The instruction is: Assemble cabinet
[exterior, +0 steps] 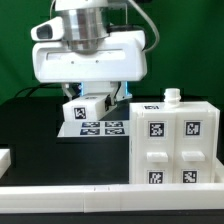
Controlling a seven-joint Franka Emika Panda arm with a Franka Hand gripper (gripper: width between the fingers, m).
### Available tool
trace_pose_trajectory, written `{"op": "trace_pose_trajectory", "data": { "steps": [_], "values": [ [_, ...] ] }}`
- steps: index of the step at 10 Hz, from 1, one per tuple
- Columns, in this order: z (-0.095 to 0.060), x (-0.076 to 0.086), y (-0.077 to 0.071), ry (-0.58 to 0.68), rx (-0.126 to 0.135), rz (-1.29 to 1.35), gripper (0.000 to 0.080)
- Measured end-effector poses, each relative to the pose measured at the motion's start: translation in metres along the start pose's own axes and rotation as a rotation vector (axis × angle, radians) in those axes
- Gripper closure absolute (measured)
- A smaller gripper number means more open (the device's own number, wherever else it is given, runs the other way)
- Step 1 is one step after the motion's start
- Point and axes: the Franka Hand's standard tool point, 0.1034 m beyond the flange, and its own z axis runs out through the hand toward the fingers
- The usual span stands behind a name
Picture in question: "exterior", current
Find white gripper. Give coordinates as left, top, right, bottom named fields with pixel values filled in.
left=32, top=30, right=147, bottom=109

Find white cabinet top block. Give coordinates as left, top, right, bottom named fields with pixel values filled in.
left=63, top=94, right=110, bottom=122

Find white cabinet door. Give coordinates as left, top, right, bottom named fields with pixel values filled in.
left=144, top=113, right=175, bottom=185
left=174, top=112, right=215, bottom=184

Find white cabinet body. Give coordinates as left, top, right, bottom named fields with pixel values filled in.
left=129, top=88, right=220, bottom=184

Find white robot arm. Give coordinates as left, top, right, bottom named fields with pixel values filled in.
left=31, top=0, right=147, bottom=105

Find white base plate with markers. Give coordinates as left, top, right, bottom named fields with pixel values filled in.
left=58, top=120, right=129, bottom=138

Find black cables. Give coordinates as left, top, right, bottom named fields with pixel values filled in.
left=13, top=83, right=64, bottom=98

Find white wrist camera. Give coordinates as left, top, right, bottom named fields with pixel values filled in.
left=31, top=16, right=65, bottom=42

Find white cable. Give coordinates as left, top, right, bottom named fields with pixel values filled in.
left=128, top=0, right=160, bottom=53

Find white U-shaped obstacle frame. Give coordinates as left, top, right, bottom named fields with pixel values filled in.
left=0, top=145, right=224, bottom=214

